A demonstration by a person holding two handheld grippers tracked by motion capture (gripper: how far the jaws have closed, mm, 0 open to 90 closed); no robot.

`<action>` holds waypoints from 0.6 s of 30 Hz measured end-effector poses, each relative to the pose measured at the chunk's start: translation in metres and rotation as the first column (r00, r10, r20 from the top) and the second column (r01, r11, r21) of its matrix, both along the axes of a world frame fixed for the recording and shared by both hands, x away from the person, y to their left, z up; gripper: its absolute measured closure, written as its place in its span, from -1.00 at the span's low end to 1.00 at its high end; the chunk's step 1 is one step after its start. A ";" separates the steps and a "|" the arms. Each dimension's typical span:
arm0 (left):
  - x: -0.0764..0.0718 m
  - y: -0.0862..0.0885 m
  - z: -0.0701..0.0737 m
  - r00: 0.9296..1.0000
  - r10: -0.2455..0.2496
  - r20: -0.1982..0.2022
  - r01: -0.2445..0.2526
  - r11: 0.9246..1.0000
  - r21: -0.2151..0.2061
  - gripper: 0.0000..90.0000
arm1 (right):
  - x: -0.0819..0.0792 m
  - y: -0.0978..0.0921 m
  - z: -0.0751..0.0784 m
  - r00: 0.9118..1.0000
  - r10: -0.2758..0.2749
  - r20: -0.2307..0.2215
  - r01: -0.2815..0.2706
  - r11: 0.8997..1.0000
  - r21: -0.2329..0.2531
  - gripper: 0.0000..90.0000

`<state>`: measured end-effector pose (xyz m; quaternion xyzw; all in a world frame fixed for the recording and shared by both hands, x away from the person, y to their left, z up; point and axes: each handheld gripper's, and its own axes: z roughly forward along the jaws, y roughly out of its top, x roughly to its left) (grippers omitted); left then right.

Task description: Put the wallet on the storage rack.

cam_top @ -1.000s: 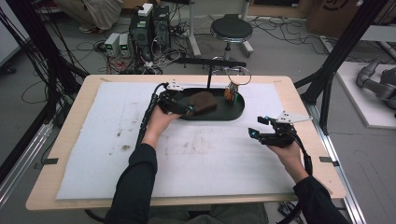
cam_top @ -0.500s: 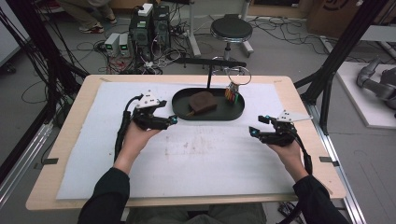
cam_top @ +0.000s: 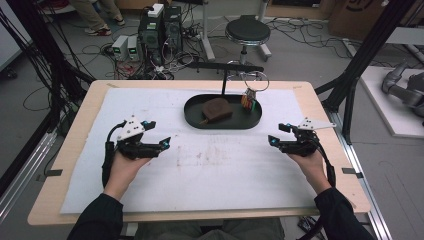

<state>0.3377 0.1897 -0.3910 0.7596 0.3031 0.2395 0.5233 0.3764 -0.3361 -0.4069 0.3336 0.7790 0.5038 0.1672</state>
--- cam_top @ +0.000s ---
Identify white foam mat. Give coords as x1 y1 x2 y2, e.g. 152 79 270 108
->
60 86 327 215

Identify white power supply unit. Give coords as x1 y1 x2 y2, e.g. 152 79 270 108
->
111 34 130 62
127 35 141 62

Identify person's legs grey trousers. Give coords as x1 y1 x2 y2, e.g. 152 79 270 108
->
133 217 288 240

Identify black metal frame post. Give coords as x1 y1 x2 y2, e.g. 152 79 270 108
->
5 0 96 134
314 0 418 145

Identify black round stool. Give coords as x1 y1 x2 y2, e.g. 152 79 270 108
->
224 14 272 81

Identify white platform board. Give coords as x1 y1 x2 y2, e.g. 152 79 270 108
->
359 65 424 140

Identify brown zip pouch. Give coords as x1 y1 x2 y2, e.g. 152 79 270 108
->
198 97 235 125

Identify right hand-held gripper cable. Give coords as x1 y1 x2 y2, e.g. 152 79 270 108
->
315 139 337 188

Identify key ring with coloured tags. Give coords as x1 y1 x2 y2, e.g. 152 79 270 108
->
240 70 270 112

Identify hand-held gripper cable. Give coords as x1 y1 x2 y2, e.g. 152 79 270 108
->
101 120 128 188
315 139 337 188

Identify black power strip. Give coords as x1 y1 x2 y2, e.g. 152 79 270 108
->
297 215 326 240

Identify left hand-held gripper cable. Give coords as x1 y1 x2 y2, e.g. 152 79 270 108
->
101 120 128 188

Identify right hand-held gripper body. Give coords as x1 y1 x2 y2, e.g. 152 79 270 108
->
279 116 337 158

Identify person's right hand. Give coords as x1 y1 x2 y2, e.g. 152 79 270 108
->
286 150 333 196

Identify cardboard box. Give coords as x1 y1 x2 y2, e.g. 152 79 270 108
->
327 0 424 43

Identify black oval tray with hanger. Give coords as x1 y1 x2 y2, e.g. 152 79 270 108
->
183 61 265 131

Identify black computer tower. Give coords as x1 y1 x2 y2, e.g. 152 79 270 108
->
137 13 165 67
162 5 184 55

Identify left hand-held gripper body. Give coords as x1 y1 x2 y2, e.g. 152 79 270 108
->
114 115 162 161

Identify small white box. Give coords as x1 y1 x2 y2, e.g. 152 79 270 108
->
147 3 165 19

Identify person's left hand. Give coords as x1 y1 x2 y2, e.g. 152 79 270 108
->
103 150 153 202

